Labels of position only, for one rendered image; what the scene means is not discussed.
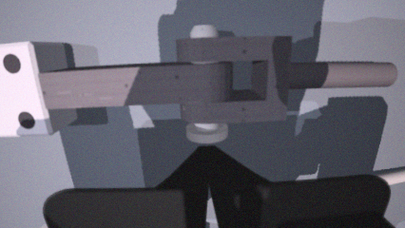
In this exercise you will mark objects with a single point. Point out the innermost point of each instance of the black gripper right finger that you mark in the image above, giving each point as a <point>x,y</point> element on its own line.
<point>241,202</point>

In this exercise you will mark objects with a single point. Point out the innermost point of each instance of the grey flat bar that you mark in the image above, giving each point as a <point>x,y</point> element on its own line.
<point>137,84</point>

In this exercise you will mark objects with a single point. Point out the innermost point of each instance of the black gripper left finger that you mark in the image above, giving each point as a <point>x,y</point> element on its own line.
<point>137,207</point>

